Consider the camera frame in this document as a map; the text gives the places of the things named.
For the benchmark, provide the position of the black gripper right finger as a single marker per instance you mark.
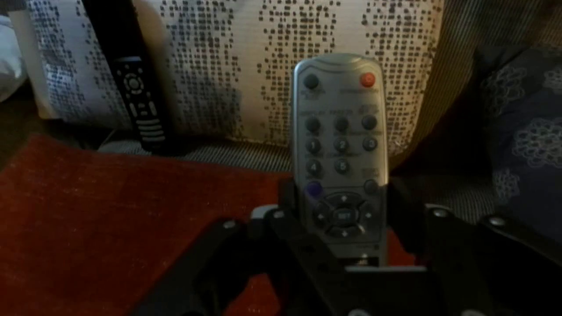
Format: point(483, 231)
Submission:
point(485, 265)

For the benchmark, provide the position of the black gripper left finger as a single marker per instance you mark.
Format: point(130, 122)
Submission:
point(233, 270)

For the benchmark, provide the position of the grey remote control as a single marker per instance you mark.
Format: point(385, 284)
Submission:
point(342, 135)

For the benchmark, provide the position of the orange brown fleece blanket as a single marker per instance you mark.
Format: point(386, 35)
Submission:
point(105, 235)

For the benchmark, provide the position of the black remote control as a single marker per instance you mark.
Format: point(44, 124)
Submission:
point(137, 99)

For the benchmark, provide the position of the dark pillow with floral print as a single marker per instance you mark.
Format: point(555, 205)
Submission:
point(527, 147)

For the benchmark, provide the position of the white pillow with dot print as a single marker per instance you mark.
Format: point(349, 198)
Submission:
point(233, 71)

